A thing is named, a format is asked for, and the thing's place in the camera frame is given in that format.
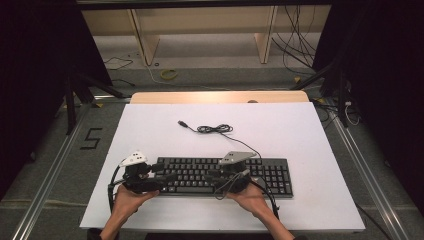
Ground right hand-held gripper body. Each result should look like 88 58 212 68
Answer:
218 151 257 194

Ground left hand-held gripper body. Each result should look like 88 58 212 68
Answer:
118 151 166 195

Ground black keyboard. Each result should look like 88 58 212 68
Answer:
154 157 294 199

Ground person's left hand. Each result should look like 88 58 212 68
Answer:
113 184 160 218

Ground person's right hand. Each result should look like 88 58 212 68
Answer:
226 183 268 218

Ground white board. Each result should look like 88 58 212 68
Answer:
79 102 366 233

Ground wooden table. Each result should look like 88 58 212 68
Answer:
129 90 310 104

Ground yellow tape roll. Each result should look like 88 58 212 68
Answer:
159 68 178 81

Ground black metal stand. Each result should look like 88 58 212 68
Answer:
289 59 349 128
64 74 124 136

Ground black curtain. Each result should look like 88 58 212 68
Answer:
0 0 113 201
313 0 424 214

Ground grey right gripper cable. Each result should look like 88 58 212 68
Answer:
213 169 251 201

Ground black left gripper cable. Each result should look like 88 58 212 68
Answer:
107 164 126 213

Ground black keyboard cable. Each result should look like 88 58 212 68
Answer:
177 120 263 159

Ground white floor cable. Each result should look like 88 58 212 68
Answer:
144 64 234 91

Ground metal floor rail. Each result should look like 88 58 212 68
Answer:
11 103 91 240
328 99 411 240

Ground thin black floor cable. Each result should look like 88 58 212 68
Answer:
103 56 134 72

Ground cables beside stand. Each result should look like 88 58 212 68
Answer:
313 98 361 128

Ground bundle of black cables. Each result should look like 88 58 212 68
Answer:
271 4 318 76

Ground wooden shelf frame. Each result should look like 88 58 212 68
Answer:
81 4 331 66

